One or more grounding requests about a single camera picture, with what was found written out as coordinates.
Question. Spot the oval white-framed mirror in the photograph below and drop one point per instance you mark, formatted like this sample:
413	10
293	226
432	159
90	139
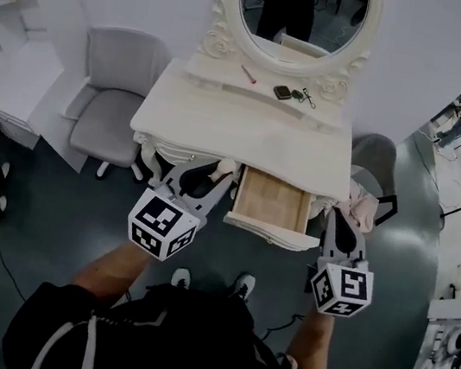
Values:
302	16

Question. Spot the black eyelash curler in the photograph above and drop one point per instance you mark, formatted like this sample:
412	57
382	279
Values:
308	98

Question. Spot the person's left forearm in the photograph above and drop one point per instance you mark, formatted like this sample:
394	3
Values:
115	269

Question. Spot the red makeup pencil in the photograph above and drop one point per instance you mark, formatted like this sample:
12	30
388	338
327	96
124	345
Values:
248	74

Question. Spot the pink cloth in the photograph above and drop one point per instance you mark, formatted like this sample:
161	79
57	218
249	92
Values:
362	208

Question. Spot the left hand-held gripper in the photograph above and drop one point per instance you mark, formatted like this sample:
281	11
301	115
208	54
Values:
161	229

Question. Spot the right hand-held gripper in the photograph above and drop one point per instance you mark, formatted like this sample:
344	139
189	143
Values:
344	290

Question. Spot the person's right forearm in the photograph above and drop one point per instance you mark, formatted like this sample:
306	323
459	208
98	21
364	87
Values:
311	342

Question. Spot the cream white vanity table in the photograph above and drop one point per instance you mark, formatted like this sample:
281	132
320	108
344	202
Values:
240	124

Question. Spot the white low cabinet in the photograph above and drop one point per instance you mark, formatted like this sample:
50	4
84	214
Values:
14	90

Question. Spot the wooden vanity drawer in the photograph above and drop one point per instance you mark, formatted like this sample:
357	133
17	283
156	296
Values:
274	199

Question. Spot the black makeup compact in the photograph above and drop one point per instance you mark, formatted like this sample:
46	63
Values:
282	92

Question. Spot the small dark makeup item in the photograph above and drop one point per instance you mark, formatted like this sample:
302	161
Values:
297	94

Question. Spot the person's white shoe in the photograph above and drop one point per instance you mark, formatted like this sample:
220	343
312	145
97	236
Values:
244	286
181	278

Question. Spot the grey upholstered swivel chair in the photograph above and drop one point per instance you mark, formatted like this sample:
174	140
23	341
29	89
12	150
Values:
106	114

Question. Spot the person's black jacket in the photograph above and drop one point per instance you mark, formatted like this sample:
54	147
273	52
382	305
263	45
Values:
167	352

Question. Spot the person's left white shoe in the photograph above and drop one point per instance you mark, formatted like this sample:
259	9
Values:
181	278

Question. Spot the person's right white shoe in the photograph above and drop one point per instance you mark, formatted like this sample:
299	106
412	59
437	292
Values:
244	286

